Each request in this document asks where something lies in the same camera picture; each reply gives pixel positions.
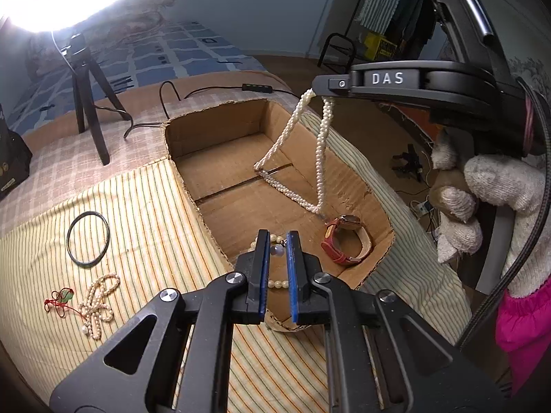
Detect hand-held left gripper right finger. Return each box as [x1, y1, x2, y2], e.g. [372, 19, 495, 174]
[287, 230, 505, 413]

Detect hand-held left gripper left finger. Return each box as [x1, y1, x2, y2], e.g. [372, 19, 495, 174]
[49, 229, 272, 413]

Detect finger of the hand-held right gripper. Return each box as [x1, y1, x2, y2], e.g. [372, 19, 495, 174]
[313, 73, 352, 99]

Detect white pearl bracelet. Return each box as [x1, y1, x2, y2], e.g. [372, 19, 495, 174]
[250, 234, 290, 289]

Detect long white pearl necklace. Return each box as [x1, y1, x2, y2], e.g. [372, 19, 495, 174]
[254, 88, 339, 216]

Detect cardboard box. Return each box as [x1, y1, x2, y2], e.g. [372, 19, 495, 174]
[163, 98, 396, 332]

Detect person's right forearm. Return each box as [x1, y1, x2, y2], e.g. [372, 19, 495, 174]
[495, 277, 551, 396]

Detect person's right hand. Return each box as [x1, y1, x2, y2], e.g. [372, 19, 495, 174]
[430, 131, 551, 298]

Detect orange cloth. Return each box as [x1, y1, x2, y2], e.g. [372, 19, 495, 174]
[424, 112, 444, 142]

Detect black metal chair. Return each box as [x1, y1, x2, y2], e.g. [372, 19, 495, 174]
[319, 33, 358, 72]

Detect yellow box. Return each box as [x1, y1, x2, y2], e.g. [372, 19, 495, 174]
[364, 32, 399, 59]

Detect black clamp tool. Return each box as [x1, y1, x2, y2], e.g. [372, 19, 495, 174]
[394, 144, 425, 181]

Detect black clothes rack pole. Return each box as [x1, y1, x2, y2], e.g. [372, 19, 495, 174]
[344, 0, 376, 39]

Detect hanging dark clothes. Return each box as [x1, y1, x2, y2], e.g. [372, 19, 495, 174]
[387, 0, 448, 61]

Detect black bangle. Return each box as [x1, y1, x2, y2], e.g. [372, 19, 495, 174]
[66, 211, 111, 266]

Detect blue patterned bed sheet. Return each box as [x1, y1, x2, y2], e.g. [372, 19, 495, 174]
[6, 19, 268, 125]

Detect black tripod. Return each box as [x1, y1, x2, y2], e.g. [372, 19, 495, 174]
[64, 34, 134, 166]

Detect black bag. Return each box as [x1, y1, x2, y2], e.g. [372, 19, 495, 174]
[0, 103, 33, 201]

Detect red strap wristwatch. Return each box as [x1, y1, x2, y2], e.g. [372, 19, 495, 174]
[321, 214, 373, 265]

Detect black cable with controller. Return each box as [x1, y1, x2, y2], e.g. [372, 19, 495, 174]
[124, 81, 302, 140]

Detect pink cord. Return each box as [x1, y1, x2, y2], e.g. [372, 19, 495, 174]
[523, 95, 537, 156]

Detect short pearl necklace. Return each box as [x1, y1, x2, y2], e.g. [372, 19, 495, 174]
[79, 273, 121, 340]

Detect black braided cable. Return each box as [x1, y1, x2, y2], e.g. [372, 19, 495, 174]
[456, 76, 551, 351]

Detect red string green pendant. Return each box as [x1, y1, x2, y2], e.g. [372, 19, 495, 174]
[44, 287, 82, 316]

